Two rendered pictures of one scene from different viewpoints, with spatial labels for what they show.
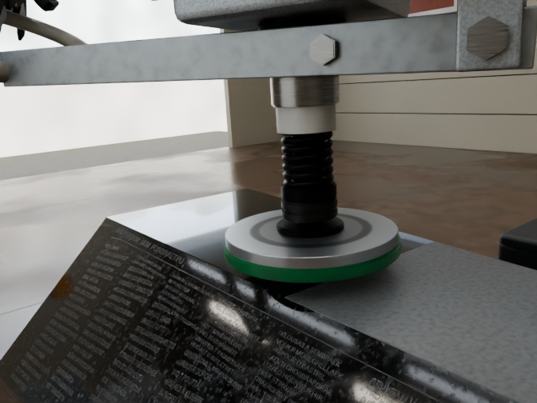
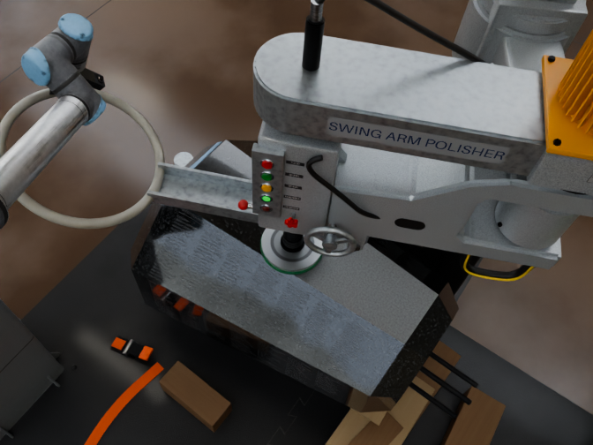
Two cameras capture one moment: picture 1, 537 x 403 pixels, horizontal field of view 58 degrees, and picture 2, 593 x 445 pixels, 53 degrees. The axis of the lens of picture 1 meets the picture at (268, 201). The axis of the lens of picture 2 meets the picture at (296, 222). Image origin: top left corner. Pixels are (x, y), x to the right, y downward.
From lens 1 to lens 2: 166 cm
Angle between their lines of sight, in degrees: 48
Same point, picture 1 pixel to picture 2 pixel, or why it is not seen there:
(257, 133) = not seen: outside the picture
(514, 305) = (356, 267)
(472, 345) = (343, 290)
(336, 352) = (307, 292)
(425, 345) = (332, 292)
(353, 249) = (311, 261)
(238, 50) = not seen: hidden behind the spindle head
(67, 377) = (190, 282)
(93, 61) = (206, 208)
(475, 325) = (344, 280)
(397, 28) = not seen: hidden behind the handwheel
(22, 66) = (163, 199)
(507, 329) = (352, 281)
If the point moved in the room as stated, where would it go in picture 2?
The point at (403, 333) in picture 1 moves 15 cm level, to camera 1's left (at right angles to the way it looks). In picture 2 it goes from (326, 287) to (283, 298)
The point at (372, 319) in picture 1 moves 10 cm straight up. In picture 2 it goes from (317, 281) to (319, 267)
